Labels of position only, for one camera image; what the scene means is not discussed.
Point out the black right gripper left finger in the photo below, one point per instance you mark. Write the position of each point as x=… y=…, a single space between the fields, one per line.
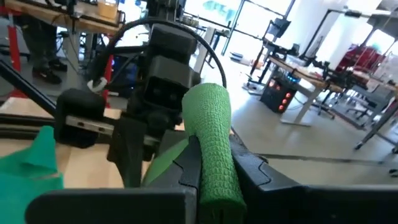
x=124 y=208

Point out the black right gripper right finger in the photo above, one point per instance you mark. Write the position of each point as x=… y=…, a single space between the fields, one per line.
x=311 y=205

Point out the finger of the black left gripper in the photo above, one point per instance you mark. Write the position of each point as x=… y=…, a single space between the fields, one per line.
x=127 y=155
x=171 y=140

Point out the green woven bandage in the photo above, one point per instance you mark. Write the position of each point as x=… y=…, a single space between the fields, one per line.
x=211 y=140

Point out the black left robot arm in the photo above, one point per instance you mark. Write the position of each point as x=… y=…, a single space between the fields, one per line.
x=172 y=34

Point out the red desk leg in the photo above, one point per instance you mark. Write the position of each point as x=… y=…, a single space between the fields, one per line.
x=109 y=71
x=14 y=46

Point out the person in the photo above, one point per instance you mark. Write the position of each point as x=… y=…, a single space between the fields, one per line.
x=43 y=46

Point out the green flat elastic band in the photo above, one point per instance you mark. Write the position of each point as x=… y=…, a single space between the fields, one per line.
x=25 y=186

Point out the wooden desk red legs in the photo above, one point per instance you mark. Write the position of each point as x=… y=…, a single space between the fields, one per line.
x=62 y=18

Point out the cardboard box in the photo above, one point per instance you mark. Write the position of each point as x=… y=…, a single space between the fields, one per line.
x=107 y=9

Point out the wooden desk white legs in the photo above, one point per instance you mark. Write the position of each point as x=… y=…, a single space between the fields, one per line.
x=298 y=74

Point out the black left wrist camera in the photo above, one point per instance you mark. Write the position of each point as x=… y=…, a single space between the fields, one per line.
x=169 y=81

